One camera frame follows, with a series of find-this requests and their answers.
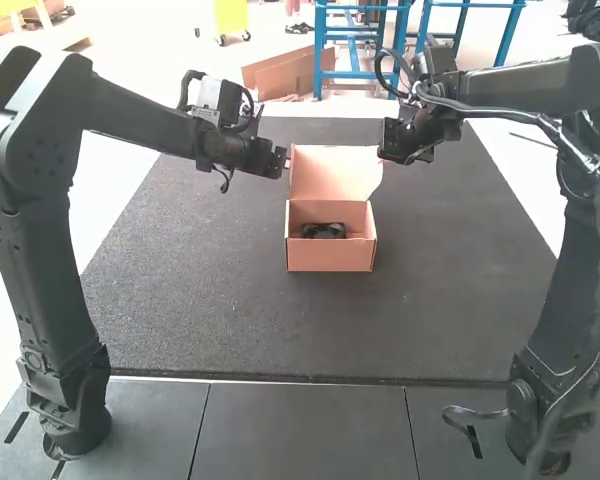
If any person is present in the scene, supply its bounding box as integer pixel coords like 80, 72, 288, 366
283, 0, 314, 36

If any yellow tool cart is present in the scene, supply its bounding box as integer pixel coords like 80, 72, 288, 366
213, 0, 252, 47

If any black square fan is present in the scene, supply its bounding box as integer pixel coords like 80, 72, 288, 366
299, 221, 347, 240

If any blue workbench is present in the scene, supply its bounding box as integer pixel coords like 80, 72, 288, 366
312, 0, 412, 100
419, 0, 520, 69

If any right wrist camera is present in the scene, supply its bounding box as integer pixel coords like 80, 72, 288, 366
422, 45, 460, 76

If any cardboard box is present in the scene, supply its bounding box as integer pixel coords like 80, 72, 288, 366
283, 143, 385, 274

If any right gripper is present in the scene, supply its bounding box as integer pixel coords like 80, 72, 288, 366
377, 117, 437, 168

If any dark base panel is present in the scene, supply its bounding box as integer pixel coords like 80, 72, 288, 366
404, 387, 600, 480
0, 378, 212, 480
187, 382, 421, 480

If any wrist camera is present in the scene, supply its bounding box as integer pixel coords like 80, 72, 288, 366
189, 74, 265, 136
422, 45, 460, 76

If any flat cardboard sheet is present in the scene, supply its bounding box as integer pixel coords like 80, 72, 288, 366
240, 44, 337, 102

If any black mat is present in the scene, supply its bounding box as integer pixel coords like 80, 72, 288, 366
79, 117, 574, 387

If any upright yellow wooden board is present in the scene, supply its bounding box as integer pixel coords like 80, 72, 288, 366
0, 0, 49, 44

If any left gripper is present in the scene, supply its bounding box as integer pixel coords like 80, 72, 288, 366
238, 135, 288, 180

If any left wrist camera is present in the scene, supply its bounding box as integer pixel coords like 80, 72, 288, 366
189, 74, 265, 136

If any flat yellow wooden pallet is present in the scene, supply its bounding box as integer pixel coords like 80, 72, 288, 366
61, 33, 97, 52

